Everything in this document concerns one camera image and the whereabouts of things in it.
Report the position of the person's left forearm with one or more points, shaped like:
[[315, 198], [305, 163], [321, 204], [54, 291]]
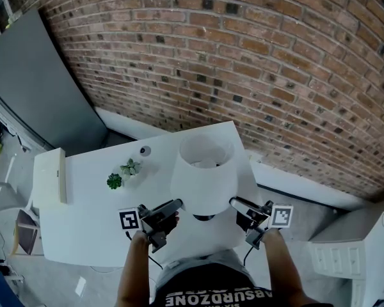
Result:
[[134, 273]]

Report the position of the wooden frame stool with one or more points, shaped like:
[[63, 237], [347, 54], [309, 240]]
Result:
[[27, 235]]

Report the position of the person's right forearm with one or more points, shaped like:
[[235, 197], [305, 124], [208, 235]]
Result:
[[284, 273]]

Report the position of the white table lamp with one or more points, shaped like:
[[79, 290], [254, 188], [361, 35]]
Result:
[[204, 187]]

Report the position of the white chair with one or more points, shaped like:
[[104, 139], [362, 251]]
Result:
[[6, 200]]

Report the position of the person's left hand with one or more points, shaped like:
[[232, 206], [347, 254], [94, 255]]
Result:
[[176, 219]]

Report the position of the white rectangular box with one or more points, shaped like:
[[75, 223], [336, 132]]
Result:
[[48, 177]]

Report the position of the person's black printed shirt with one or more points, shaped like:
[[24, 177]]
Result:
[[211, 289]]

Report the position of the dark green potted succulent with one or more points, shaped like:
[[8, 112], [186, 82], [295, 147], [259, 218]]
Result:
[[114, 181]]

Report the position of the pale green potted plant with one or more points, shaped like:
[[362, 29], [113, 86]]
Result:
[[130, 168]]

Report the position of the white drawer cabinet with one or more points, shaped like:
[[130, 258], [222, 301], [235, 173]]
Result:
[[358, 254]]

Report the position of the small round grey object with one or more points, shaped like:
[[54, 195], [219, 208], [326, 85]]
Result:
[[145, 151]]

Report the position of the person's grey shorts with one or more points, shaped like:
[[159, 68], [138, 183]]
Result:
[[217, 257]]

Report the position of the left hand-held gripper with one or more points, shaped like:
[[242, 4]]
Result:
[[156, 222]]

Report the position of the grey tall refrigerator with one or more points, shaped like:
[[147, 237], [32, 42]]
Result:
[[35, 85]]

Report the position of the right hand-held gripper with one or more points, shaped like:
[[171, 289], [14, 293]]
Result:
[[280, 216]]

